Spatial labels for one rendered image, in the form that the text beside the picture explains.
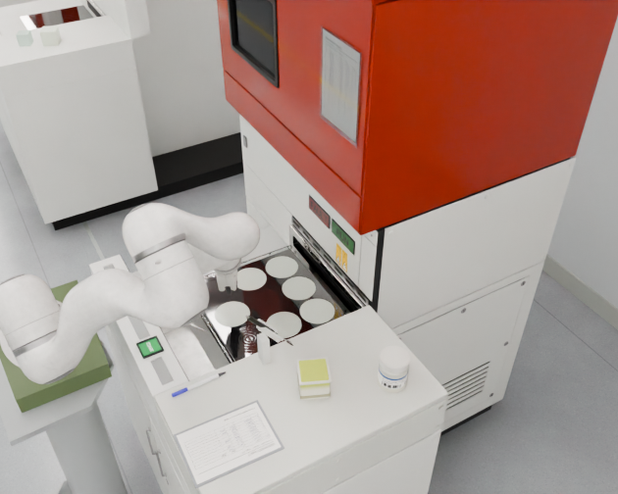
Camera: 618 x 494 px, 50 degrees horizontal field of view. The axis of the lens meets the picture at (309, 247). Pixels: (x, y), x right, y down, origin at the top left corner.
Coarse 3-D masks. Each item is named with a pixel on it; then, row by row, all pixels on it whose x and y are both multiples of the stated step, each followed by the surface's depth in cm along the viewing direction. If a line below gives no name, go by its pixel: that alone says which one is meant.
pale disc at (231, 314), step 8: (224, 304) 193; (232, 304) 193; (240, 304) 193; (216, 312) 190; (224, 312) 190; (232, 312) 190; (240, 312) 190; (248, 312) 190; (216, 320) 188; (224, 320) 188; (232, 320) 188; (240, 320) 188
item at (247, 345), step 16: (272, 256) 209; (288, 256) 209; (304, 272) 203; (208, 288) 198; (272, 288) 198; (320, 288) 198; (208, 304) 193; (256, 304) 193; (272, 304) 193; (288, 304) 193; (336, 304) 193; (304, 320) 188; (224, 336) 183; (240, 336) 183; (256, 336) 183; (240, 352) 179; (256, 352) 179
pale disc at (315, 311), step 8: (304, 304) 193; (312, 304) 193; (320, 304) 193; (328, 304) 193; (304, 312) 190; (312, 312) 190; (320, 312) 190; (328, 312) 190; (312, 320) 188; (320, 320) 188; (328, 320) 188
